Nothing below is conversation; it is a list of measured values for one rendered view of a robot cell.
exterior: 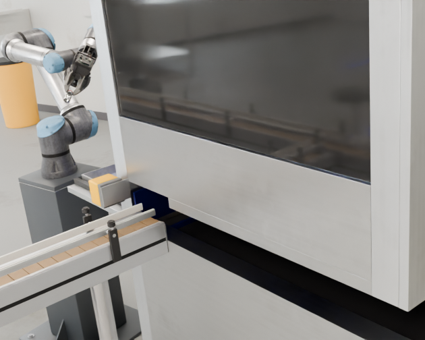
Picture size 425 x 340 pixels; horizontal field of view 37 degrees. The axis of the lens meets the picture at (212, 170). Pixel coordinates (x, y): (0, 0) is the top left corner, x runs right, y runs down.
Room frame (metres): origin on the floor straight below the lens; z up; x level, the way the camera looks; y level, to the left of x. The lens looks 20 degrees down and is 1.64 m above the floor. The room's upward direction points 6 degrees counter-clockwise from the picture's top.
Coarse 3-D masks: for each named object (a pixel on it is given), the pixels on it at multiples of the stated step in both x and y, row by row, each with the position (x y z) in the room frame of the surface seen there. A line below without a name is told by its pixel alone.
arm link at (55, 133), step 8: (48, 120) 2.51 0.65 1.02; (56, 120) 2.49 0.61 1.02; (64, 120) 2.51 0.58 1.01; (40, 128) 2.46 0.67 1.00; (48, 128) 2.45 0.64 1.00; (56, 128) 2.46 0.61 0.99; (64, 128) 2.49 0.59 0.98; (72, 128) 2.51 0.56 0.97; (40, 136) 2.46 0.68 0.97; (48, 136) 2.45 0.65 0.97; (56, 136) 2.46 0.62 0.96; (64, 136) 2.48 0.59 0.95; (72, 136) 2.51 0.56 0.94; (40, 144) 2.47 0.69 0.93; (48, 144) 2.45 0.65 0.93; (56, 144) 2.45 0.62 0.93; (64, 144) 2.48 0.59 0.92; (48, 152) 2.45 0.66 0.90; (56, 152) 2.45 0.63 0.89
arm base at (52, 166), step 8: (64, 152) 2.47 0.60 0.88; (48, 160) 2.45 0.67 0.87; (56, 160) 2.45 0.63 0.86; (64, 160) 2.46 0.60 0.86; (72, 160) 2.50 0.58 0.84; (48, 168) 2.45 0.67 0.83; (56, 168) 2.45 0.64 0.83; (64, 168) 2.45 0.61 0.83; (72, 168) 2.47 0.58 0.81; (48, 176) 2.44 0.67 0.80; (56, 176) 2.43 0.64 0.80; (64, 176) 2.44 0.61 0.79
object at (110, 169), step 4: (100, 168) 2.14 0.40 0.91; (104, 168) 2.14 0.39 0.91; (108, 168) 2.15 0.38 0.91; (112, 168) 2.16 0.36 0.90; (88, 172) 2.11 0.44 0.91; (92, 172) 2.11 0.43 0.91; (96, 172) 2.12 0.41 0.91; (100, 172) 2.13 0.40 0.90; (104, 172) 2.14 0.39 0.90; (108, 172) 2.15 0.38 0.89; (112, 172) 2.16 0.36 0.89; (84, 176) 2.07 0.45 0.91; (88, 176) 2.10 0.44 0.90; (92, 176) 2.11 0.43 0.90; (96, 176) 2.12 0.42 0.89; (100, 176) 2.13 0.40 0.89; (116, 176) 2.13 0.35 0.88; (84, 180) 2.08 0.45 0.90; (88, 180) 2.05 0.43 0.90
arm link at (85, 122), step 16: (32, 32) 2.74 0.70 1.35; (48, 32) 2.78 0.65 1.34; (48, 48) 2.72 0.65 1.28; (32, 64) 2.73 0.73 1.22; (48, 80) 2.66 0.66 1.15; (64, 96) 2.62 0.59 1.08; (64, 112) 2.58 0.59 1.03; (80, 112) 2.59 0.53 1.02; (80, 128) 2.54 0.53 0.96; (96, 128) 2.59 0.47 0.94
